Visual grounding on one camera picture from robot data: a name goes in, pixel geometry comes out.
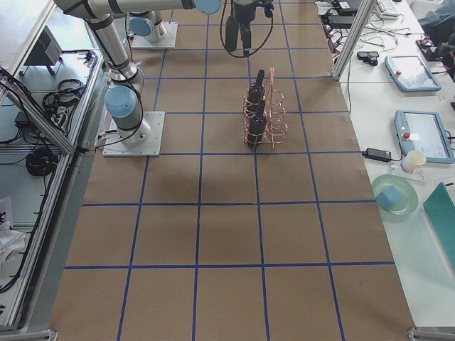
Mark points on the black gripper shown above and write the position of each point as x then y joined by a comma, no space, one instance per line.
244,11

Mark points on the grey electronics box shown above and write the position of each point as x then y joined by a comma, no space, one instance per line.
46,52

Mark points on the crumpled white cloth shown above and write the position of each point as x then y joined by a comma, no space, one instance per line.
12,242

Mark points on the dark wine bottle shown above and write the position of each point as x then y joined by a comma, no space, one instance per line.
231,34

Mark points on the dark bottle in rack end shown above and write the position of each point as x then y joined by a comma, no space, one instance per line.
256,126

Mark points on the white paper cup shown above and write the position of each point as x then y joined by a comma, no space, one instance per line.
412,161

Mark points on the dark bottle under rack handle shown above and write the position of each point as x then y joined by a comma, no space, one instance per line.
255,93

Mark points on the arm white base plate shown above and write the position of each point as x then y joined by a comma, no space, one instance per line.
167,43
146,141

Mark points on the lower blue teach pendant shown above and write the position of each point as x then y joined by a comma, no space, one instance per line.
424,132

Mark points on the copper wire wine rack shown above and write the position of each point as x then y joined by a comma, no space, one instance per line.
276,128

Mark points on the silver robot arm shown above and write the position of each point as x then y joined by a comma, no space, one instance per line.
123,98
149,25

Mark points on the black power adapter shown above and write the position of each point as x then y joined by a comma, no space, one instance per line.
377,155

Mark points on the upper blue teach pendant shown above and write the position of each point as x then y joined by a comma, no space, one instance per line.
411,73

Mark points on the aluminium frame post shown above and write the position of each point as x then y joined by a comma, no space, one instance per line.
359,22

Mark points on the blue teach pendant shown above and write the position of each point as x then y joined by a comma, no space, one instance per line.
424,132
411,73

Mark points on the clear green glass bowl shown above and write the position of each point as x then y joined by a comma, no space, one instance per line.
410,201

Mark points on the blue foam cube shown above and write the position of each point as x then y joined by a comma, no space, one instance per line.
389,197

